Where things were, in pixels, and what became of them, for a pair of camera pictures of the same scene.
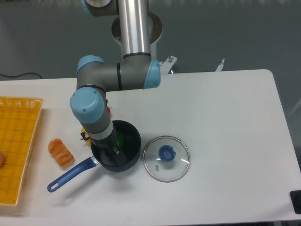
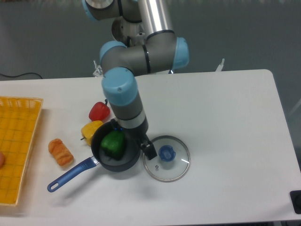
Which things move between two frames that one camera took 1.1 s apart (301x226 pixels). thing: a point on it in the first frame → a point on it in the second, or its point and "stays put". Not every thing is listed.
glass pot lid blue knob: x=166 y=158 stays put
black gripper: x=109 y=147 → x=137 y=135
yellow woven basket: x=19 y=119 stays put
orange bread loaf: x=61 y=154 stays put
